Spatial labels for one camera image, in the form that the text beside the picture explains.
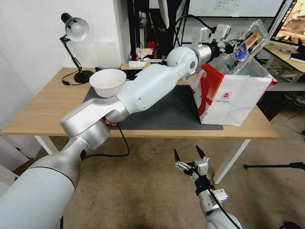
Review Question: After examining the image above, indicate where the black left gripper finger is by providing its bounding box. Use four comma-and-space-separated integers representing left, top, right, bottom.
220, 46, 237, 57
217, 38, 241, 48

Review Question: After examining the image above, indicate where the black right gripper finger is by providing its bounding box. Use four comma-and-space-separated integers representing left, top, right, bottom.
195, 145, 211, 164
173, 149, 193, 174

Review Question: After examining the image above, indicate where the clear plastic takeout container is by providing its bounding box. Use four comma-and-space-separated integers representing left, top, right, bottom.
225, 20, 271, 73

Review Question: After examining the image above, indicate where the white red paper takeout bag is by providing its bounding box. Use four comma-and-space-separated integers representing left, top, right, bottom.
187, 58, 279, 127

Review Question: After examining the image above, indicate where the whiteboard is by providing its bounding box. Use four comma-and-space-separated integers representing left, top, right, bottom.
187, 0, 286, 17

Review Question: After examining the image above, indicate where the black table mat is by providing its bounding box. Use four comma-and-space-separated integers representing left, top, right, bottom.
82, 78, 225, 131

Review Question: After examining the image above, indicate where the light wooden desk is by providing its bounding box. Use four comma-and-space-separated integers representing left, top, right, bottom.
262, 44, 305, 77

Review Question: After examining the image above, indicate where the computer monitor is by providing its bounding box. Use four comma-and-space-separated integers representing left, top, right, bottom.
266, 0, 305, 48

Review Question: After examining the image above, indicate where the cardboard box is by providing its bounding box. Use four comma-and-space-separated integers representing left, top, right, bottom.
135, 47, 153, 59

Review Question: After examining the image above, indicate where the black tripod leg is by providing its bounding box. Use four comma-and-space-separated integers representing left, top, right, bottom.
243, 161, 305, 171

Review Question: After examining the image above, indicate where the white crumpled tissue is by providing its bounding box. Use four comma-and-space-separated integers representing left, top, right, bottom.
128, 60, 146, 69

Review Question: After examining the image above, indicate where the black metal rack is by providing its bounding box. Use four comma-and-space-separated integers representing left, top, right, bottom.
126, 0, 192, 62

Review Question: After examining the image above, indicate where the small wooden side table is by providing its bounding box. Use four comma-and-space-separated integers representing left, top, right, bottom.
120, 62, 152, 72

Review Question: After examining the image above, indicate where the pair of sneakers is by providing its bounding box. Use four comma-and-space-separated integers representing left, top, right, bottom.
284, 91, 305, 107

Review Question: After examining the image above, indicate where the white paper bowl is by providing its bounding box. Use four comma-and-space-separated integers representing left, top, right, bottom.
89, 68, 127, 98

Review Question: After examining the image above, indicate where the black white desk lamp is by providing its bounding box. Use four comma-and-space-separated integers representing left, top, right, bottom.
59, 12, 95, 84

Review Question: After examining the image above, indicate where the wooden table with white legs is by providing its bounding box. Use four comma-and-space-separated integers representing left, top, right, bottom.
0, 67, 282, 184

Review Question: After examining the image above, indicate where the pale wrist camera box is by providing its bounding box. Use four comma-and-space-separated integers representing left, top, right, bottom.
215, 24, 232, 40
194, 159, 210, 176

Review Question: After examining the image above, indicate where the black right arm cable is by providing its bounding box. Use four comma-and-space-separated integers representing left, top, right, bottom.
207, 188, 242, 229

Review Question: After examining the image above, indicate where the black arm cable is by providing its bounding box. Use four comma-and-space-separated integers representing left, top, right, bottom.
207, 188, 242, 229
82, 121, 131, 160

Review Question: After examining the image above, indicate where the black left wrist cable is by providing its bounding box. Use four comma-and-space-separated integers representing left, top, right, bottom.
174, 14, 221, 46

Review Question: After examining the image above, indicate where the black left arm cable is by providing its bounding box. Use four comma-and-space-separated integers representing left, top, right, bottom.
82, 121, 131, 160

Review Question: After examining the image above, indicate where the black lamp power cable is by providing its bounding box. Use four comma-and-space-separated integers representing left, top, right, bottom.
62, 71, 79, 86

